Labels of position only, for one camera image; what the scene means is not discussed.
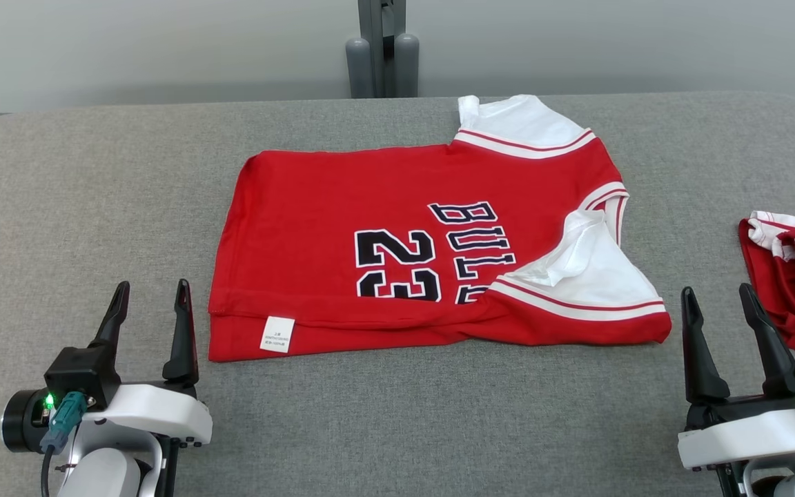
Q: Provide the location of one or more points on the grey metal frame post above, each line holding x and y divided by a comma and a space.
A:
370, 27

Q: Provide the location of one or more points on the grey cylindrical post foot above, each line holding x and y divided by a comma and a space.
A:
406, 65

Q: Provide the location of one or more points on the grey fabric upholstered surface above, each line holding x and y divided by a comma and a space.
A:
94, 207

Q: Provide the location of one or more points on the red white Bulls jersey shirt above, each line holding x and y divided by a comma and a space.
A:
301, 221

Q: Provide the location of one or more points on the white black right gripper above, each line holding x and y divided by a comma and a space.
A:
749, 438

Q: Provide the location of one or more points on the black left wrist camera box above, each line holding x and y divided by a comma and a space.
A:
80, 376

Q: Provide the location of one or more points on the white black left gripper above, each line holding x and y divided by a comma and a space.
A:
163, 411

